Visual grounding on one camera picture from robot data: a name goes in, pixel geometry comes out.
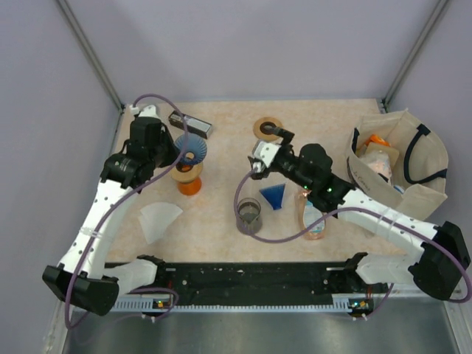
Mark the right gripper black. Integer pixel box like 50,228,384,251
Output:
249,127,316,192

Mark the blue cone dripper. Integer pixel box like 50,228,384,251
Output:
174,133,207,166
259,183,285,211

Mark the wooden ring dripper holder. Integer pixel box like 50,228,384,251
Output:
170,162,204,184

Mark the white paper coffee filter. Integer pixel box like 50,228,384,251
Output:
138,202,183,244

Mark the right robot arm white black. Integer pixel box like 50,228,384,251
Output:
252,128,471,303

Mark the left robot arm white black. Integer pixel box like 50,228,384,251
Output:
42,113,179,316

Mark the black rectangular box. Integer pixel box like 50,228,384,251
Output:
168,111,213,139

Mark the orange glass carafe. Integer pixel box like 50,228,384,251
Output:
177,178,202,196

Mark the orange soap bottle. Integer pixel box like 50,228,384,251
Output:
294,186,328,242

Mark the orange capped bottle in bag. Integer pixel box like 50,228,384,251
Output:
364,134,390,147

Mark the glass flask carafe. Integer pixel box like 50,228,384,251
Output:
236,198,263,235

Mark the beige tote bag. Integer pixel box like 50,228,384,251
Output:
345,110,448,221

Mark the wooden ring far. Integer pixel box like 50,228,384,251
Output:
252,116,285,142

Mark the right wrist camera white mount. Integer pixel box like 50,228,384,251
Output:
248,140,281,173

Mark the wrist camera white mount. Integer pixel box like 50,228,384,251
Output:
128,104,160,119
248,140,281,173

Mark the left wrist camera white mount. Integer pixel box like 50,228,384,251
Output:
128,104,160,119

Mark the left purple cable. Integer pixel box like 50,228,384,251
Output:
64,92,191,330

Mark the purple cable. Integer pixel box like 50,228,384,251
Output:
64,92,191,330
234,169,472,304

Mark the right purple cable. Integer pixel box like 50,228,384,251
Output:
234,169,472,304

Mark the left aluminium frame post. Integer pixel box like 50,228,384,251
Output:
54,0,124,112

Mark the aluminium frame post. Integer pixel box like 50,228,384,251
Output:
54,0,124,112
376,0,452,114

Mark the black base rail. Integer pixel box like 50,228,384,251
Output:
143,262,386,305

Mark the grey cable duct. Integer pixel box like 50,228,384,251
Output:
111,294,374,314

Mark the right aluminium frame post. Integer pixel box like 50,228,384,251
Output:
376,0,452,114

